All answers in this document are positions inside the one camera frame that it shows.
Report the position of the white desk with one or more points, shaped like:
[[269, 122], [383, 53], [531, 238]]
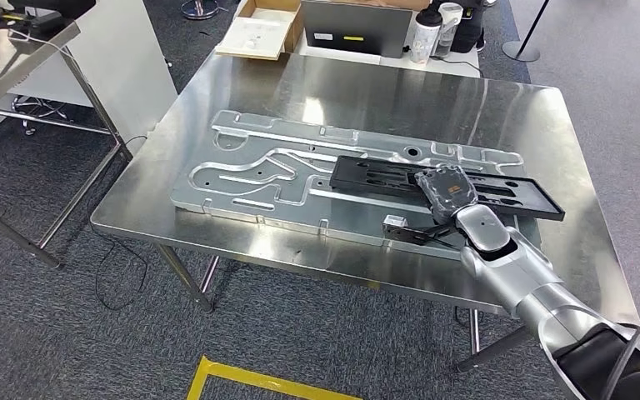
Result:
[[452, 65]]

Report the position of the white foam insert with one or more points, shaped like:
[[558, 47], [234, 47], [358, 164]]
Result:
[[254, 36]]

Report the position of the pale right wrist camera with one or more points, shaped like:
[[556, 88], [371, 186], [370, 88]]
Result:
[[394, 222]]

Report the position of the stainless steel side table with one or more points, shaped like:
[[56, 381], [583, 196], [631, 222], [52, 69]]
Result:
[[0, 66]]

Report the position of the stamped sheet metal panel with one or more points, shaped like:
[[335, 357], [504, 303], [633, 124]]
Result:
[[276, 138]]

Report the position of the black plastic frame part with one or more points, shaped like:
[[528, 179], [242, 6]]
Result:
[[530, 205]]

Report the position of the round chrome stand base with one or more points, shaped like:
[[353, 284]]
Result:
[[198, 10]]

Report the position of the open cardboard box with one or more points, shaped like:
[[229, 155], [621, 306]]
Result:
[[292, 27]]

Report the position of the white cabinet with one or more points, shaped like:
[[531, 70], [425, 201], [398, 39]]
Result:
[[121, 66]]

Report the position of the black camera bracket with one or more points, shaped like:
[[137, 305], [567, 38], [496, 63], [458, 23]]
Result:
[[408, 236]]

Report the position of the white bottle with black cap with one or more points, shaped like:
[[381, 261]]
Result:
[[425, 41]]

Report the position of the black device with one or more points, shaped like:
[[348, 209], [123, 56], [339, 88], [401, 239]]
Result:
[[55, 6]]

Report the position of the clear plastic bottle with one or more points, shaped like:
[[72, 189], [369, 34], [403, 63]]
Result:
[[450, 27]]

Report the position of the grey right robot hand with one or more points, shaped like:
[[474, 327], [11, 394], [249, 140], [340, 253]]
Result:
[[447, 190]]

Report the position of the office chair base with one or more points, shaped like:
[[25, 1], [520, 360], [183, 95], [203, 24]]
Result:
[[28, 131]]

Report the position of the stainless steel workbench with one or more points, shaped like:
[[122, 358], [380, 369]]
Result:
[[408, 110]]

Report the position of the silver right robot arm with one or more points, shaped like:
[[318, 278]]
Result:
[[518, 276]]

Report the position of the yellow floor tape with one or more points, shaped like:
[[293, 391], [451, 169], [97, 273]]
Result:
[[254, 380]]

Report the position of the grey laptop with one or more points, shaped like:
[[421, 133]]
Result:
[[353, 27]]

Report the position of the black stanchion post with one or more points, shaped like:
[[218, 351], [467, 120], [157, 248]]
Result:
[[521, 52]]

